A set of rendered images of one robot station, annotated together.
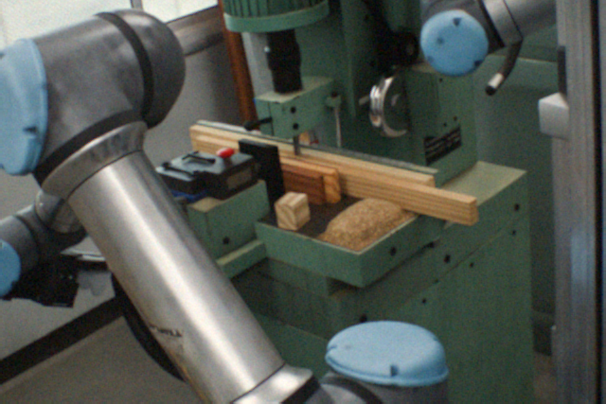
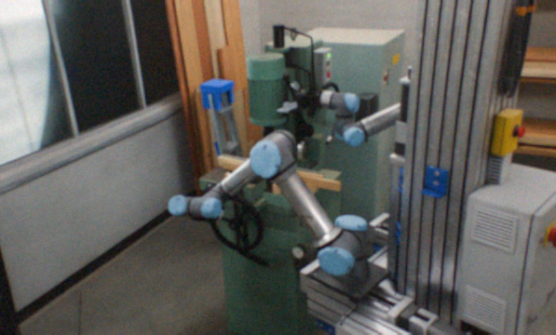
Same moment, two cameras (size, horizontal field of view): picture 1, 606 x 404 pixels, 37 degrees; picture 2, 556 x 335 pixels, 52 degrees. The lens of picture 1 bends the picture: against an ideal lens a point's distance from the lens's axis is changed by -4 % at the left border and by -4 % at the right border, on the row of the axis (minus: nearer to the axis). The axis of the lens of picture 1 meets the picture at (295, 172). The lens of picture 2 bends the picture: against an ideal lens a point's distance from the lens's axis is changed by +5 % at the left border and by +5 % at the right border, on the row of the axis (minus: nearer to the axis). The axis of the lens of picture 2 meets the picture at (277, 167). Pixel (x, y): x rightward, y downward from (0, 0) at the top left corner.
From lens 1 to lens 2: 121 cm
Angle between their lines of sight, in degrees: 17
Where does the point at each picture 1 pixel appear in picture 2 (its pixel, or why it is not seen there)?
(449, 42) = (355, 137)
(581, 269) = (405, 198)
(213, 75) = (174, 128)
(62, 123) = (282, 164)
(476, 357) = not seen: hidden behind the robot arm
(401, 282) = not seen: hidden behind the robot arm
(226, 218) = (256, 190)
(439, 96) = (320, 147)
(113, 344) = (133, 257)
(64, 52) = (279, 144)
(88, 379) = (127, 274)
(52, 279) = not seen: hidden behind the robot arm
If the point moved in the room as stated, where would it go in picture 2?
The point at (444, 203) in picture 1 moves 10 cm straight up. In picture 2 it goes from (330, 183) to (330, 164)
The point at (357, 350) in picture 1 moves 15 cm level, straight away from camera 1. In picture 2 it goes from (345, 221) to (330, 204)
